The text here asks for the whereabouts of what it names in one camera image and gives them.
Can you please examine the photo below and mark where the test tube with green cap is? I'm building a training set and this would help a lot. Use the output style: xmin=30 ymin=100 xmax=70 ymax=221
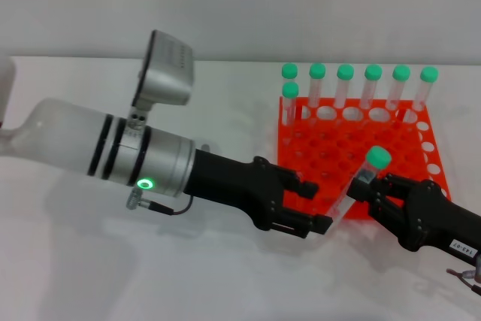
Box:
xmin=409 ymin=65 xmax=440 ymax=119
xmin=280 ymin=62 xmax=300 ymax=85
xmin=334 ymin=63 xmax=355 ymax=126
xmin=281 ymin=81 xmax=301 ymax=129
xmin=385 ymin=64 xmax=411 ymax=121
xmin=358 ymin=63 xmax=383 ymax=126
xmin=307 ymin=62 xmax=327 ymax=126
xmin=327 ymin=146 xmax=392 ymax=226

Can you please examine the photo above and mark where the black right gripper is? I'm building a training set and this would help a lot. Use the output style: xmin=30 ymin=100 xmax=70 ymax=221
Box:
xmin=346 ymin=172 xmax=481 ymax=261

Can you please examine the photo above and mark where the orange test tube rack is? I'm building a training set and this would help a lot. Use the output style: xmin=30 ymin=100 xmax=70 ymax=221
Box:
xmin=277 ymin=95 xmax=453 ymax=221

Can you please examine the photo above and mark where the left wrist cable with connector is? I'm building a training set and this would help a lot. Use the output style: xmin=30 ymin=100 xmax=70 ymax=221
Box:
xmin=126 ymin=189 xmax=195 ymax=217

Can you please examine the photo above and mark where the wrist cable with connector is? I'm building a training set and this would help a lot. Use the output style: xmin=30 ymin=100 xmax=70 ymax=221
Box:
xmin=126 ymin=189 xmax=195 ymax=217
xmin=446 ymin=255 xmax=481 ymax=296

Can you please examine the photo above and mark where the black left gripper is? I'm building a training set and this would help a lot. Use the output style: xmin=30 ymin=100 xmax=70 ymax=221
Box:
xmin=186 ymin=147 xmax=334 ymax=240

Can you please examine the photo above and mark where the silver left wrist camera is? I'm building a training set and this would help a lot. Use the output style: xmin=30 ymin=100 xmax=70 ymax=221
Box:
xmin=130 ymin=29 xmax=197 ymax=112

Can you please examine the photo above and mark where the right wrist cable with connector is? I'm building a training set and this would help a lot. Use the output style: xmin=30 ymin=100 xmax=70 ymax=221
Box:
xmin=446 ymin=255 xmax=481 ymax=296

